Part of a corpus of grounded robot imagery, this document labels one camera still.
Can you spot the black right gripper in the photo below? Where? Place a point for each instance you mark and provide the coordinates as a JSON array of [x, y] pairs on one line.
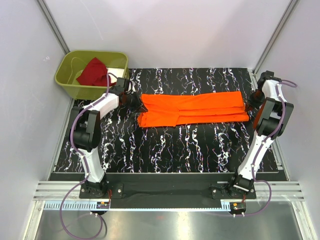
[[252, 105]]

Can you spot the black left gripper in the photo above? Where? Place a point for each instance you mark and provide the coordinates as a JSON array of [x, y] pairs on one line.
[[138, 107]]

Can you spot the orange t shirt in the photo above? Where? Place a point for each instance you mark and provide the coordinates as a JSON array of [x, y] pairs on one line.
[[173, 110]]

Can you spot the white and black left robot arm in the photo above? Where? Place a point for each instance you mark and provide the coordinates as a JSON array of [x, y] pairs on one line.
[[85, 124]]

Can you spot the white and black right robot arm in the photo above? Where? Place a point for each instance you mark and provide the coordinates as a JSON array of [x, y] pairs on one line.
[[273, 115]]

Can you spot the white cloth in bin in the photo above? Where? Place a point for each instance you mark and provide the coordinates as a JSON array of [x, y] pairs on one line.
[[115, 72]]

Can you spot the dark red t shirt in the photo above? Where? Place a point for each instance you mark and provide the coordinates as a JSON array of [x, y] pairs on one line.
[[95, 74]]

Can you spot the green plastic bin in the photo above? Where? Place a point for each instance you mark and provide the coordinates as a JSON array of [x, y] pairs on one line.
[[74, 63]]

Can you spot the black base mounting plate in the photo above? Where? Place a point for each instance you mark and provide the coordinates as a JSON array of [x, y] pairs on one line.
[[163, 190]]

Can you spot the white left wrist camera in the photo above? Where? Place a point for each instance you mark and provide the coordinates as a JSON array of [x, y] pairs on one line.
[[132, 87]]

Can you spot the aluminium frame rail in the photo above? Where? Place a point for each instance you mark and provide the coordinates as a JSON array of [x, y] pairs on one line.
[[53, 25]]

